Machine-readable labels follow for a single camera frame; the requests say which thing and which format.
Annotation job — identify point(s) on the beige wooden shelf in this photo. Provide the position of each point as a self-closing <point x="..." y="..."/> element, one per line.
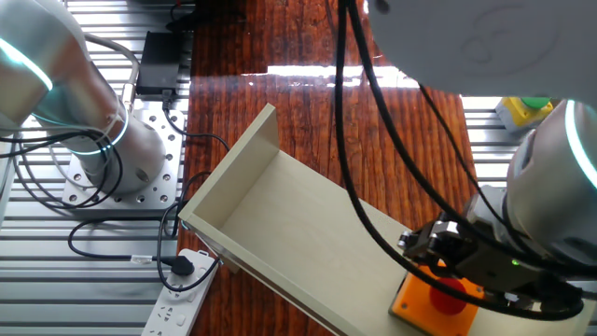
<point x="303" y="233"/>

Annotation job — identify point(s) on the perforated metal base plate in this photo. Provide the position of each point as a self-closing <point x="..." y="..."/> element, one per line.
<point x="163" y="186"/>

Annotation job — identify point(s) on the white power strip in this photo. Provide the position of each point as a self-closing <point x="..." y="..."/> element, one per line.
<point x="179" y="308"/>

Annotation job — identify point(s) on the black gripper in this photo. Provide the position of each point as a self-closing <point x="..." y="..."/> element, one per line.
<point x="503" y="275"/>

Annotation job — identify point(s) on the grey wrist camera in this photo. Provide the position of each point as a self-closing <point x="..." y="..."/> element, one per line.
<point x="485" y="205"/>

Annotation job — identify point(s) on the black power adapter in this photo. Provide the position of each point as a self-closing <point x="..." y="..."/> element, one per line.
<point x="158" y="60"/>

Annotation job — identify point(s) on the orange box with red button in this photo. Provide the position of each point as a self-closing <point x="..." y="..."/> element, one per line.
<point x="420" y="308"/>

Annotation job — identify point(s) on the yellow box with green button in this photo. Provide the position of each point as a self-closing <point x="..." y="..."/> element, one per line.
<point x="517" y="116"/>

